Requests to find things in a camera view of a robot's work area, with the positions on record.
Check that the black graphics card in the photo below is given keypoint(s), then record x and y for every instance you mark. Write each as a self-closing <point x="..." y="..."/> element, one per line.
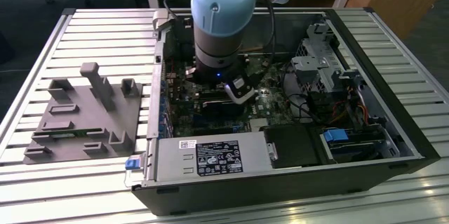
<point x="217" y="109"/>

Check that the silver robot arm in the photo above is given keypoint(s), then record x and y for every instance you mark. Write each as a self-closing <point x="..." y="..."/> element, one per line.
<point x="221" y="11"/>

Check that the small silver heatsink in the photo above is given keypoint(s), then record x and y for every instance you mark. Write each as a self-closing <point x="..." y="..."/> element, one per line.
<point x="260" y="124"/>

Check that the blue disk carrier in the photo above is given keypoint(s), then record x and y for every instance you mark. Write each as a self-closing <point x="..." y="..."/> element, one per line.
<point x="335" y="136"/>

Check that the black plastic shroud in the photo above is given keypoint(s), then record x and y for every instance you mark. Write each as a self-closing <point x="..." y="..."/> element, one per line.
<point x="295" y="145"/>

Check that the black RAM slot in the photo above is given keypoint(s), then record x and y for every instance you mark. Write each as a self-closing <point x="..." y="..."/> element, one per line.
<point x="213" y="93"/>
<point x="213" y="96"/>

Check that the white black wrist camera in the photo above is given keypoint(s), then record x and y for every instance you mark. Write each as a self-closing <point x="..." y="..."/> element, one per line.
<point x="240" y="92"/>

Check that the grey metal drive cage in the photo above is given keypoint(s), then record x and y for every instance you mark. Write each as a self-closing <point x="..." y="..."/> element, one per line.
<point x="316" y="63"/>

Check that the grey plastic parts rack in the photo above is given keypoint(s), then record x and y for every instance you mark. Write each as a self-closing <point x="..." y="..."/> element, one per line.
<point x="87" y="118"/>

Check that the black open PC case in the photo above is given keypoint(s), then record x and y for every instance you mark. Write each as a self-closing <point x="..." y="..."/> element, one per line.
<point x="245" y="197"/>

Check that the blue case latch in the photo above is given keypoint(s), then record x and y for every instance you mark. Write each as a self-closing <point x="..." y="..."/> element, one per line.
<point x="131" y="163"/>

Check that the green motherboard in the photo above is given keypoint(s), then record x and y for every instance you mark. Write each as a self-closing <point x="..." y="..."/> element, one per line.
<point x="273" y="103"/>

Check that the grey power supply unit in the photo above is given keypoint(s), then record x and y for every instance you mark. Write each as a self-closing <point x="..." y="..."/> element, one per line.
<point x="172" y="155"/>

